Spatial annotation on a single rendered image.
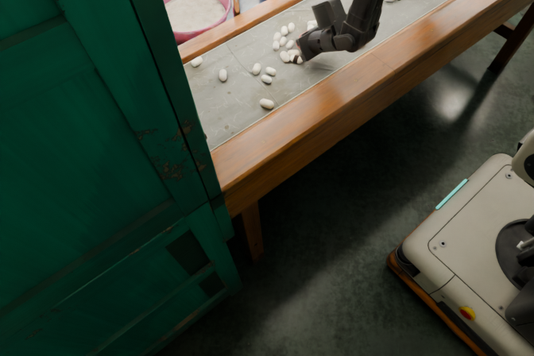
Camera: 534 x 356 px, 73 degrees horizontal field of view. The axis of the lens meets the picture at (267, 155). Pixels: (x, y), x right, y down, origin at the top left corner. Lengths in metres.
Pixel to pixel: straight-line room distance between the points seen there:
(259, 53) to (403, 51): 0.41
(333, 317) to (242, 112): 0.90
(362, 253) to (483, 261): 0.44
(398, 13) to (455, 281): 0.88
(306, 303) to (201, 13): 1.13
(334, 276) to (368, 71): 0.85
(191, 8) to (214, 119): 0.48
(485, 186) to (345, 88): 0.76
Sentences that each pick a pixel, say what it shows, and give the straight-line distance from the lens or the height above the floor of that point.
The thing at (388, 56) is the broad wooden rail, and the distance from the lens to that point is 1.11.
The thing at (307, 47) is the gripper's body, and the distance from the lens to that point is 1.02.
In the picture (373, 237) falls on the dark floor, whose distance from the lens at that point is 1.63.
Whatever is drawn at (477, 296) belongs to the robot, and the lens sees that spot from 1.39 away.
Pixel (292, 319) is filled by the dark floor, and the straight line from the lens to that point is 1.51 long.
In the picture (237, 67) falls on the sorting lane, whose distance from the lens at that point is 1.08.
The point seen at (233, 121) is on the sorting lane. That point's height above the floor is 0.74.
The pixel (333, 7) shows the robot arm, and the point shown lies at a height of 0.95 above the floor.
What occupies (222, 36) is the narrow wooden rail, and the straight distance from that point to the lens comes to 1.14.
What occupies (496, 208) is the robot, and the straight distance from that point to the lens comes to 1.53.
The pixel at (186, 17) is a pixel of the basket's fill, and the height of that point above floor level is 0.74.
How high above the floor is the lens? 1.50
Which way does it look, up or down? 59 degrees down
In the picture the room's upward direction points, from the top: 3 degrees counter-clockwise
